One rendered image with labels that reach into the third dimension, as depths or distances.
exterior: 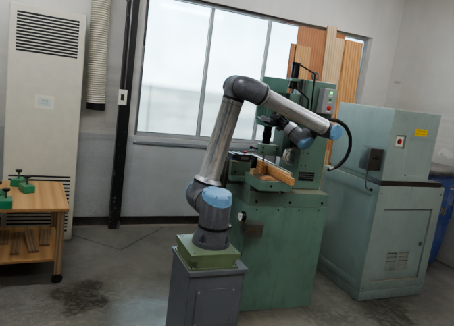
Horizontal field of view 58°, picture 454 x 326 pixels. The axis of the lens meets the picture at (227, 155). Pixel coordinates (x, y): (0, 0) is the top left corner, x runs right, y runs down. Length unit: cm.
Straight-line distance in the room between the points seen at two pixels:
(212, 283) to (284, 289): 94
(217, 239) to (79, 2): 241
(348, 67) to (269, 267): 256
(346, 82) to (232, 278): 299
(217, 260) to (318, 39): 297
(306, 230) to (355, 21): 270
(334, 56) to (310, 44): 32
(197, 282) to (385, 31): 382
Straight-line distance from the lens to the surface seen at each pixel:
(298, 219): 271
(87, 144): 375
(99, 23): 354
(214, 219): 197
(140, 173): 387
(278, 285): 284
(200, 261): 196
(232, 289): 209
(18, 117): 342
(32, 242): 313
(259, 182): 239
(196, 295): 203
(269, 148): 269
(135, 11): 370
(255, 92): 199
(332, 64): 447
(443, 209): 418
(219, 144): 209
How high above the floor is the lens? 140
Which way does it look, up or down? 9 degrees down
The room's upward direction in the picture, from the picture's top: 8 degrees clockwise
